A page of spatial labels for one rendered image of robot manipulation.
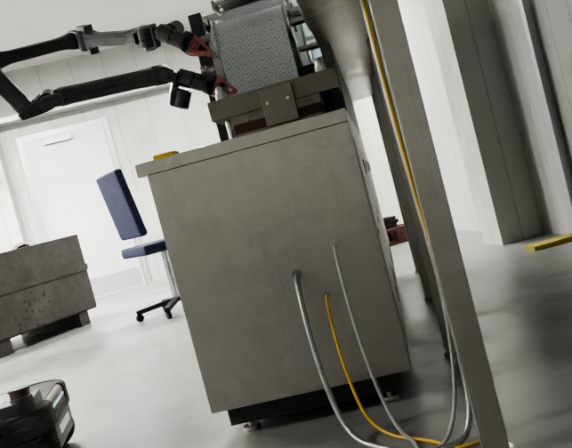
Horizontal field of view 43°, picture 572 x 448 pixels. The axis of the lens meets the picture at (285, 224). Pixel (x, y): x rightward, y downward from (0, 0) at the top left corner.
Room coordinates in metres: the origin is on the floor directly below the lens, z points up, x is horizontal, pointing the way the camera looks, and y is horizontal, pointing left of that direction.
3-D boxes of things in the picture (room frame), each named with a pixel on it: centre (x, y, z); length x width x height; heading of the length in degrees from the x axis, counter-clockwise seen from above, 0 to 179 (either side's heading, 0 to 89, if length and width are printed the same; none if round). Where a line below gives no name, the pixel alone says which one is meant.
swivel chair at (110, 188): (5.71, 1.00, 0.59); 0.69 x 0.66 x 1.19; 102
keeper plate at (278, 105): (2.21, -0.07, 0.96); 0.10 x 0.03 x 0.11; 82
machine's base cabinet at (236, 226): (3.43, -0.12, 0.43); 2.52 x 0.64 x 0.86; 172
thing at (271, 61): (2.43, -0.05, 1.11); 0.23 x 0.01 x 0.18; 82
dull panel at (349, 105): (3.52, -0.43, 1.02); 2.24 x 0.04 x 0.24; 172
